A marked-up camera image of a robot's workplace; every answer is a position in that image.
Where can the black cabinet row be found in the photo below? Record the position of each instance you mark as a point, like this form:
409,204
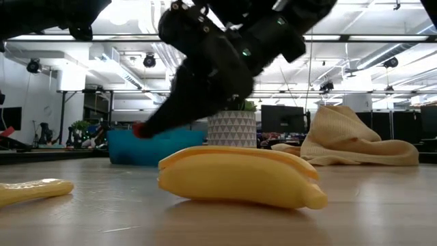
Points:
403,126

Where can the yellow woven cloth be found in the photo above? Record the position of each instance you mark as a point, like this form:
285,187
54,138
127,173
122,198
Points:
341,136

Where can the small green background plant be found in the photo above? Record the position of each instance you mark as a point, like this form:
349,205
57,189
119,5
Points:
80,125

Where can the black computer monitor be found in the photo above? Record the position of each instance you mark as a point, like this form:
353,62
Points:
281,119

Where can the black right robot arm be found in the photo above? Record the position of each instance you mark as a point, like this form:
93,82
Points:
273,30

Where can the black ceiling spotlight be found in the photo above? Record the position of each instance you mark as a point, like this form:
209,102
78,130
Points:
391,62
327,86
33,66
149,61

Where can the black background robot arm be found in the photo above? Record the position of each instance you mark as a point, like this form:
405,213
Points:
44,131

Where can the blue plastic tupperware container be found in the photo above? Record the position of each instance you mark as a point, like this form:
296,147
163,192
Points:
153,150

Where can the red toy strawberry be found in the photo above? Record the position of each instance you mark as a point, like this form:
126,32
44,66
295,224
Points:
137,130

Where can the large yellow toy banana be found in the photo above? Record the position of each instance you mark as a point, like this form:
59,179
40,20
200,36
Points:
239,184

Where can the succulent in patterned white pot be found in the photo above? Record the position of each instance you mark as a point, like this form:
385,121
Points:
232,130

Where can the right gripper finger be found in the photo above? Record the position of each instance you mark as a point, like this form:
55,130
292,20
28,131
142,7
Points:
174,95
198,102

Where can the small red item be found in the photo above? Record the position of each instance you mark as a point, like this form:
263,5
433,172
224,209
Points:
7,132

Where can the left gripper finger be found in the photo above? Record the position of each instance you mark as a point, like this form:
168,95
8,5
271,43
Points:
78,12
82,32

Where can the dark wall screen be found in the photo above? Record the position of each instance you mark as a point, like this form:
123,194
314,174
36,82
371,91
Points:
10,118

